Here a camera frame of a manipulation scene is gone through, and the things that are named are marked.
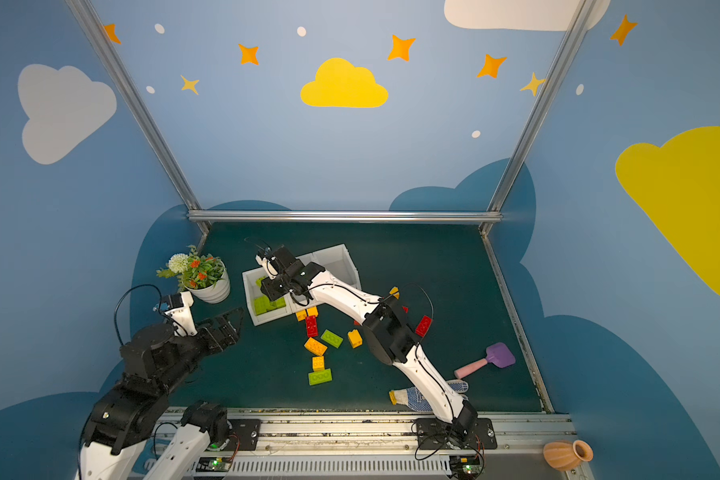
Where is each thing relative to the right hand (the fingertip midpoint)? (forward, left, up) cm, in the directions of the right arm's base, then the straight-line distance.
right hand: (266, 284), depth 90 cm
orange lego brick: (-14, -16, -11) cm, 24 cm away
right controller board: (-42, -57, -13) cm, 72 cm away
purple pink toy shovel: (-13, -71, -12) cm, 73 cm away
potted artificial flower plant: (-1, +18, +4) cm, 18 cm away
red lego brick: (-8, -14, -11) cm, 19 cm away
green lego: (-2, +3, -9) cm, 10 cm away
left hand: (-18, -1, +15) cm, 23 cm away
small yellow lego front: (-20, -18, -9) cm, 28 cm away
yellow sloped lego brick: (+5, -40, -10) cm, 42 cm away
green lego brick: (-11, -20, -11) cm, 26 cm away
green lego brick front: (-23, -19, -12) cm, 32 cm away
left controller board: (-45, +4, -11) cm, 46 cm away
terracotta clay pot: (-39, -76, -3) cm, 86 cm away
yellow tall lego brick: (-11, -28, -10) cm, 32 cm away
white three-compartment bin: (+18, -19, -10) cm, 28 cm away
